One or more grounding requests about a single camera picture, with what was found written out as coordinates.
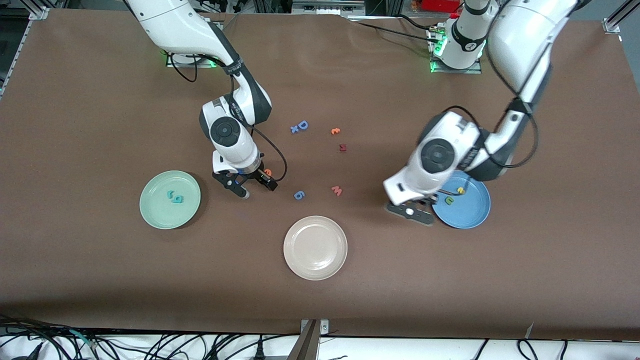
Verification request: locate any blue plate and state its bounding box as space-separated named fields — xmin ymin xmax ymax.
xmin=432 ymin=170 xmax=492 ymax=230

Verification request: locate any beige plate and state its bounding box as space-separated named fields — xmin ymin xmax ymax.
xmin=283 ymin=215 xmax=349 ymax=281

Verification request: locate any mint green plate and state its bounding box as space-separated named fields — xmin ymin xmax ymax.
xmin=139 ymin=170 xmax=202 ymax=230

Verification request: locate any brown table cover sheet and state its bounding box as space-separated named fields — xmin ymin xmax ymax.
xmin=0 ymin=7 xmax=640 ymax=342

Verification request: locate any red box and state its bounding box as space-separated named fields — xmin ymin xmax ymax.
xmin=422 ymin=0 xmax=462 ymax=13

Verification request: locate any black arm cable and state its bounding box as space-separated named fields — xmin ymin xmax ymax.
xmin=440 ymin=50 xmax=541 ymax=170
xmin=166 ymin=50 xmax=289 ymax=183

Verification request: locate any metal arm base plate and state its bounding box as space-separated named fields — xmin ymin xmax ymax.
xmin=429 ymin=27 xmax=484 ymax=75
xmin=165 ymin=20 xmax=222 ymax=69

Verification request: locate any metal table clamp bracket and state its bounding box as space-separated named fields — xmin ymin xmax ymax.
xmin=287 ymin=319 xmax=331 ymax=360

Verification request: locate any black floor cable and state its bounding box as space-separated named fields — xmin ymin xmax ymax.
xmin=0 ymin=314 xmax=68 ymax=346
xmin=516 ymin=339 xmax=540 ymax=360

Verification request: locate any black base cable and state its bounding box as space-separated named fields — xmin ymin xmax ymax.
xmin=395 ymin=14 xmax=443 ymax=32
xmin=349 ymin=20 xmax=435 ymax=43

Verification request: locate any teal floor cable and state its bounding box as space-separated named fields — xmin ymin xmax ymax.
xmin=67 ymin=329 xmax=100 ymax=350

